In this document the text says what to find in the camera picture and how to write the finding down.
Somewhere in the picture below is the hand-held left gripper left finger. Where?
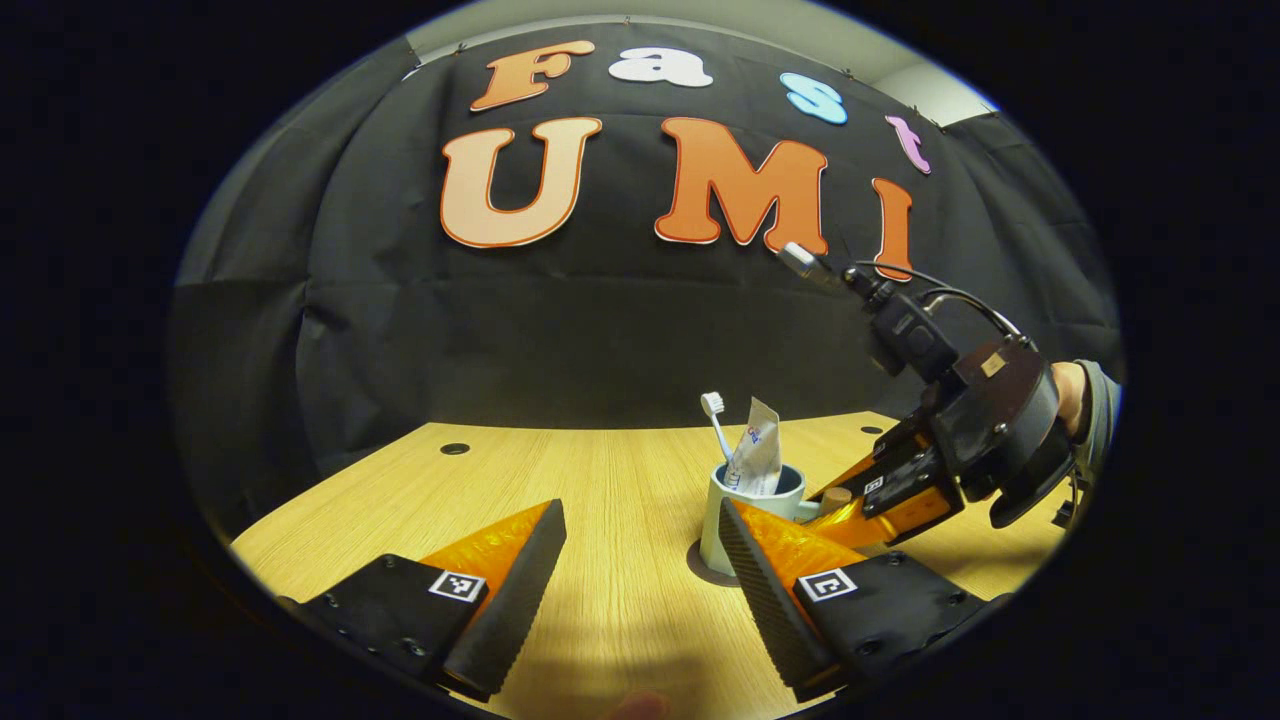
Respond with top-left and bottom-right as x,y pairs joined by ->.
275,499 -> 568,703

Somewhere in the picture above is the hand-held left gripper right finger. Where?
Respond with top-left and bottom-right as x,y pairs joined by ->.
718,497 -> 1001,703

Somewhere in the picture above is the dark round coaster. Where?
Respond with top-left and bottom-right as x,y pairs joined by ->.
686,540 -> 741,588

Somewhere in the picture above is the light blue cup wooden handle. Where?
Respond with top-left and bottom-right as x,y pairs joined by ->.
698,462 -> 851,578

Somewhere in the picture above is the white toothpaste tube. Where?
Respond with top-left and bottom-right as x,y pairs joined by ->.
724,397 -> 783,498

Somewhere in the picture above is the white toothbrush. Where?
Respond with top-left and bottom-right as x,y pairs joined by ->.
700,391 -> 736,466

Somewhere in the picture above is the wooden desktop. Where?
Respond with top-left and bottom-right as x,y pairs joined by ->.
230,410 -> 1071,720

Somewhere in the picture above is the black backdrop cloth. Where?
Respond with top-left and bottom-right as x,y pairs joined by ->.
165,30 -> 1126,541

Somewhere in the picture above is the black cable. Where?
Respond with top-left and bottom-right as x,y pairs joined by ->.
855,262 -> 1023,336

